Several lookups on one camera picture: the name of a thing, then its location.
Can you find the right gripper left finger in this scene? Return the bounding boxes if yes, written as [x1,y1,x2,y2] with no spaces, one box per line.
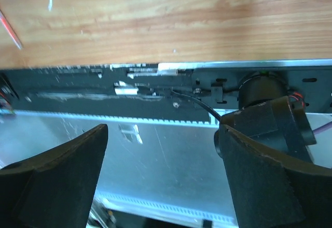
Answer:
[1,124,108,227]

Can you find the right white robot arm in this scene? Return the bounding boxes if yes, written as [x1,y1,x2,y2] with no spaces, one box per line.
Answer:
[1,65,331,227]

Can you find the white slotted cable duct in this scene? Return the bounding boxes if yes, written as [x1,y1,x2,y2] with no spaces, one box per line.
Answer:
[96,192,237,227]

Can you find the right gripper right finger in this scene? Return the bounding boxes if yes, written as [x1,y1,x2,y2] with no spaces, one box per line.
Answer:
[215,124,331,227]

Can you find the orange highlighter pen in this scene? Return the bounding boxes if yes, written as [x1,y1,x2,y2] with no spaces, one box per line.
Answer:
[1,12,23,50]

